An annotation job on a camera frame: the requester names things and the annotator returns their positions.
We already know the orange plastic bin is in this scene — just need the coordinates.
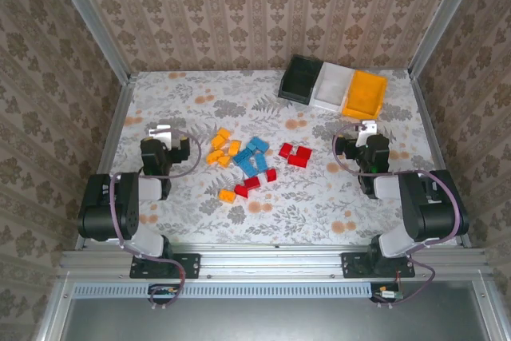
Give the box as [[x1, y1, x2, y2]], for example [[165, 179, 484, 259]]
[[341, 69, 388, 121]]

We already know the white plastic bin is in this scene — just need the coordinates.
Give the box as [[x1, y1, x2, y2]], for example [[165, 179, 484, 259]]
[[312, 61, 356, 113]]

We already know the black plastic bin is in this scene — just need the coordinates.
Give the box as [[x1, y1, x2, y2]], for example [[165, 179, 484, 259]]
[[278, 54, 324, 106]]

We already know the floral tablecloth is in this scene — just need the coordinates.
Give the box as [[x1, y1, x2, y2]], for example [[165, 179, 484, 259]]
[[81, 69, 460, 246]]

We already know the small connector board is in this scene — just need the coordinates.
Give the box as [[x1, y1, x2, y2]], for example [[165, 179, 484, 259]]
[[370, 281, 405, 305], [148, 284, 181, 305]]

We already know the grey metal panel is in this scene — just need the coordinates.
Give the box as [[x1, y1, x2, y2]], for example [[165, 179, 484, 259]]
[[59, 296, 494, 341]]

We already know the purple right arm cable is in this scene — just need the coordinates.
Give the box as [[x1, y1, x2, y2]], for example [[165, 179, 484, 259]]
[[332, 122, 471, 311]]

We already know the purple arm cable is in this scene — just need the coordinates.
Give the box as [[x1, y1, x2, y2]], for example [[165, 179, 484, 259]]
[[109, 128, 203, 312], [332, 122, 471, 311]]

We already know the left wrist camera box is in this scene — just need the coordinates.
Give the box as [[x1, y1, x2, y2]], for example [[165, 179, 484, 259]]
[[149, 125, 173, 145]]

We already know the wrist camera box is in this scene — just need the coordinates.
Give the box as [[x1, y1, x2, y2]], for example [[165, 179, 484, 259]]
[[355, 120, 378, 147], [149, 125, 173, 145]]

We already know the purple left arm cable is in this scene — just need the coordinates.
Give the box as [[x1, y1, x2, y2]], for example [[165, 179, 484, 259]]
[[109, 128, 203, 312]]

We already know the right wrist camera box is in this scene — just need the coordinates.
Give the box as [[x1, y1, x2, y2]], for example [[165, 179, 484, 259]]
[[355, 120, 378, 147]]

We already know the aluminium table side rail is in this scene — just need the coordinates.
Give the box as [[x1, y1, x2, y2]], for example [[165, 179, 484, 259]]
[[410, 75, 472, 248], [73, 79, 139, 250]]

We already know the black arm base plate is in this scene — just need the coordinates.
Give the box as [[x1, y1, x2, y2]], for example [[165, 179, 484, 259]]
[[341, 252, 415, 278], [130, 252, 201, 280]]

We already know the aluminium corner post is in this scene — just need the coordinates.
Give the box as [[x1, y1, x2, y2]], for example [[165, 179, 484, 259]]
[[46, 0, 133, 85], [407, 0, 487, 78]]

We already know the slotted grey cable duct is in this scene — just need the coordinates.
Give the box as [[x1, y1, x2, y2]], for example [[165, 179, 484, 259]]
[[73, 281, 374, 299]]

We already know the aluminium lower frame bar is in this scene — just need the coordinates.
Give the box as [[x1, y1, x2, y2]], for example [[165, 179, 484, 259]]
[[34, 276, 75, 341], [470, 276, 510, 341]]

